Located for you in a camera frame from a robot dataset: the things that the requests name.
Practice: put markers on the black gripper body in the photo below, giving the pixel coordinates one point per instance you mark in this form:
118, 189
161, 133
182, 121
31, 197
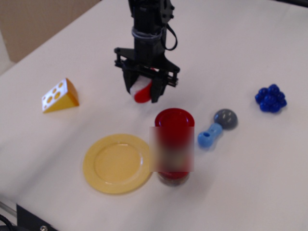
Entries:
150, 55

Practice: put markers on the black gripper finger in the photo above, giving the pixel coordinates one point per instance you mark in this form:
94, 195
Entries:
158, 87
131, 72

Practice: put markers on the red and white toy sushi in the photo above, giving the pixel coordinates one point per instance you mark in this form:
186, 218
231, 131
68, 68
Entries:
143, 89

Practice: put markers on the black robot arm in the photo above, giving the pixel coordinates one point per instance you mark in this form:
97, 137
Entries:
151, 18

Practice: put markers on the yellow plastic plate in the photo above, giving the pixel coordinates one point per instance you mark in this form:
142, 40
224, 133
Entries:
117, 164

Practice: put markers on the yellow toy cheese wedge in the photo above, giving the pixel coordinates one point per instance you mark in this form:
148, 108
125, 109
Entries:
61, 96

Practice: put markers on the blue and grey toy scoop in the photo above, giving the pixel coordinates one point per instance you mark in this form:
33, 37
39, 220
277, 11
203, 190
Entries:
224, 119

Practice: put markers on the blue toy grape cluster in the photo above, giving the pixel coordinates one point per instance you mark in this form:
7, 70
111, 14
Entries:
271, 99

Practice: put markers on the black corner bracket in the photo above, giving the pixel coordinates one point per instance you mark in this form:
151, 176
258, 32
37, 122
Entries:
31, 222

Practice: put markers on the aluminium frame rail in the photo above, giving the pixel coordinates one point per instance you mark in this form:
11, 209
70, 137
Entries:
8, 206

